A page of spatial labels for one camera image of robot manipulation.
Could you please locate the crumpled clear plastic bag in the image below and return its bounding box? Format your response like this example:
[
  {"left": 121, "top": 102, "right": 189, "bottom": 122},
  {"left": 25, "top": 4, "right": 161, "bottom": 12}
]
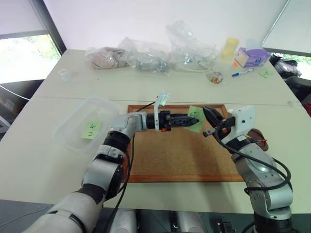
[{"left": 118, "top": 36, "right": 171, "bottom": 74}]

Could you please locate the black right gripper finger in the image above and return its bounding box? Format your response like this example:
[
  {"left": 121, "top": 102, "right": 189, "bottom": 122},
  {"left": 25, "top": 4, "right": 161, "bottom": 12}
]
[
  {"left": 209, "top": 105, "right": 225, "bottom": 129},
  {"left": 203, "top": 105, "right": 218, "bottom": 127}
]

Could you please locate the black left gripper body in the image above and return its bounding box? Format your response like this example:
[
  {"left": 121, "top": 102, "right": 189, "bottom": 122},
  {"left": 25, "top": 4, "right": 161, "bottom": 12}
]
[{"left": 158, "top": 110, "right": 174, "bottom": 133}]

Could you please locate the white roller blind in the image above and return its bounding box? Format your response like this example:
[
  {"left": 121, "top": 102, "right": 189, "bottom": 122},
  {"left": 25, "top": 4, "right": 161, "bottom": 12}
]
[{"left": 0, "top": 0, "right": 47, "bottom": 36}]

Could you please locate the black office chair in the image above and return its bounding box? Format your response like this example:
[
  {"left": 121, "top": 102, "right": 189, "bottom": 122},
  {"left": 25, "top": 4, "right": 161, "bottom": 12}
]
[{"left": 269, "top": 51, "right": 311, "bottom": 111}]

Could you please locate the large clear plastic bag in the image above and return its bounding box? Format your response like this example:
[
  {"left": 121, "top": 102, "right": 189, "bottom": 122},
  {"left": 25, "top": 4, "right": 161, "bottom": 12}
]
[{"left": 166, "top": 20, "right": 217, "bottom": 72}]

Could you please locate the clear plastic box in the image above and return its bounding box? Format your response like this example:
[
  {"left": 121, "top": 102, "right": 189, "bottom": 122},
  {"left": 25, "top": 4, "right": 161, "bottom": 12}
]
[{"left": 52, "top": 95, "right": 121, "bottom": 156}]

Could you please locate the wood-framed cork board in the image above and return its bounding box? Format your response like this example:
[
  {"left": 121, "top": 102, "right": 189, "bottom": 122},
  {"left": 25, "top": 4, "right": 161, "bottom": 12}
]
[{"left": 126, "top": 104, "right": 246, "bottom": 183}]

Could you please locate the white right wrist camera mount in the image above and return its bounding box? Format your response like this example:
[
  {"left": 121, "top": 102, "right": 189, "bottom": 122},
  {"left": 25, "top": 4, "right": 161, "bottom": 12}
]
[{"left": 227, "top": 105, "right": 257, "bottom": 146}]

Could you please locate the white board panel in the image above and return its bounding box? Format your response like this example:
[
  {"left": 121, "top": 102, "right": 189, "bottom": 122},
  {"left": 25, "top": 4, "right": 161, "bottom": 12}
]
[{"left": 261, "top": 0, "right": 311, "bottom": 58}]

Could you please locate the plastic bag with beige cloth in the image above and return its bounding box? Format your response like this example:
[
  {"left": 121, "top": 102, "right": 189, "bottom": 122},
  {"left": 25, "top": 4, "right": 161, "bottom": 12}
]
[{"left": 85, "top": 46, "right": 130, "bottom": 70}]

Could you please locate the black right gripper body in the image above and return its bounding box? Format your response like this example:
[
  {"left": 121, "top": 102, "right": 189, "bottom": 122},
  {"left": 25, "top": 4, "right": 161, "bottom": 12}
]
[{"left": 203, "top": 116, "right": 237, "bottom": 144}]

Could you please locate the dark window frame post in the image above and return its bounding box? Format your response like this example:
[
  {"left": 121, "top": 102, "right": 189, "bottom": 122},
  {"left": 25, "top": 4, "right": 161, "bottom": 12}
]
[{"left": 29, "top": 0, "right": 67, "bottom": 58}]

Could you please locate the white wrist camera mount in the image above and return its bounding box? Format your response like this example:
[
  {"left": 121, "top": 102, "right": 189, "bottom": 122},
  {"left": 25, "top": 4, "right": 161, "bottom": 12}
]
[
  {"left": 227, "top": 105, "right": 257, "bottom": 146},
  {"left": 153, "top": 90, "right": 170, "bottom": 133}
]

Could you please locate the dark side furniture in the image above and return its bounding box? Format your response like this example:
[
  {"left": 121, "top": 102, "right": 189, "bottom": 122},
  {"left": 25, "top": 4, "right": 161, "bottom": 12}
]
[{"left": 0, "top": 79, "right": 46, "bottom": 142}]

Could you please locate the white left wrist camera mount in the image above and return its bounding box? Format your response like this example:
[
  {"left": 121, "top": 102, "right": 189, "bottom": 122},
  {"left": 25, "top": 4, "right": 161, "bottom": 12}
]
[{"left": 153, "top": 90, "right": 170, "bottom": 133}]

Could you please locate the silver rounded robot leg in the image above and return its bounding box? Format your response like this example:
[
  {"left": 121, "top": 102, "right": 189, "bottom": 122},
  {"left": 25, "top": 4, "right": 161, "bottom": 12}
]
[
  {"left": 175, "top": 210, "right": 205, "bottom": 233},
  {"left": 113, "top": 208, "right": 138, "bottom": 233}
]

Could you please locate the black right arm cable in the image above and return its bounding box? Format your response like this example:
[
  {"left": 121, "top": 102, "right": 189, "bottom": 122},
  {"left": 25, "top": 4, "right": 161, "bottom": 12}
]
[{"left": 213, "top": 130, "right": 293, "bottom": 194}]

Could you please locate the blue whiteboard marker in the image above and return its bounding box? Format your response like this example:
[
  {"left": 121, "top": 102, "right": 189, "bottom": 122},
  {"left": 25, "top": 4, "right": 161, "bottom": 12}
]
[{"left": 231, "top": 68, "right": 254, "bottom": 78}]

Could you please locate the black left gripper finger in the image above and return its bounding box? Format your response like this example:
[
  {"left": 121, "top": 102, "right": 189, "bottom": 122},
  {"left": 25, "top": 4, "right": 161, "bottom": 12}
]
[
  {"left": 172, "top": 114, "right": 200, "bottom": 122},
  {"left": 172, "top": 120, "right": 200, "bottom": 128}
]

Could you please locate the small clear cup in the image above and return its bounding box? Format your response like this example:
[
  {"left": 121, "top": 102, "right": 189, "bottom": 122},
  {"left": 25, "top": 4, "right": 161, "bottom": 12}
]
[{"left": 59, "top": 68, "right": 70, "bottom": 82}]

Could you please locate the yellow and clear cup stack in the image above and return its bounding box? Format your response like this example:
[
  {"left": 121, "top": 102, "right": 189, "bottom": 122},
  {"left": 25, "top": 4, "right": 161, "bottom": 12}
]
[{"left": 219, "top": 37, "right": 240, "bottom": 64}]

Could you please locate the small wrapped candy bag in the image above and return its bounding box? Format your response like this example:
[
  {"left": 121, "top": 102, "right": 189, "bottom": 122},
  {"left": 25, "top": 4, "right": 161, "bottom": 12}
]
[{"left": 206, "top": 70, "right": 225, "bottom": 84}]

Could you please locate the green sticky note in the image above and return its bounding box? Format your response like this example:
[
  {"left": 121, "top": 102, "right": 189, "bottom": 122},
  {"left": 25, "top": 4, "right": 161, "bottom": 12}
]
[
  {"left": 81, "top": 120, "right": 103, "bottom": 140},
  {"left": 184, "top": 105, "right": 206, "bottom": 133},
  {"left": 258, "top": 69, "right": 274, "bottom": 79}
]

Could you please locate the small brown tray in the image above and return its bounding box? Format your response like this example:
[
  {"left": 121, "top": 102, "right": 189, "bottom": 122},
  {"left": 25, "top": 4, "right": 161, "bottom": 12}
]
[{"left": 246, "top": 128, "right": 270, "bottom": 151}]

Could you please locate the purple tissue box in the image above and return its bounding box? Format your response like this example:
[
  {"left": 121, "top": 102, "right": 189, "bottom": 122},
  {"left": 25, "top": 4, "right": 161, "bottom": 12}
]
[{"left": 234, "top": 46, "right": 271, "bottom": 68}]

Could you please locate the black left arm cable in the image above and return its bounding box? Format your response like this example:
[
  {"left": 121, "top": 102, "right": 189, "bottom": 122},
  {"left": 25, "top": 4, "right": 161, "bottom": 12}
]
[{"left": 105, "top": 133, "right": 136, "bottom": 233}]

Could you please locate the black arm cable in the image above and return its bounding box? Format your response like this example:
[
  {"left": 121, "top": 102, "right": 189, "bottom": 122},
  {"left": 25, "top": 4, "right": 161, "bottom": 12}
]
[
  {"left": 105, "top": 133, "right": 136, "bottom": 233},
  {"left": 213, "top": 130, "right": 293, "bottom": 194}
]

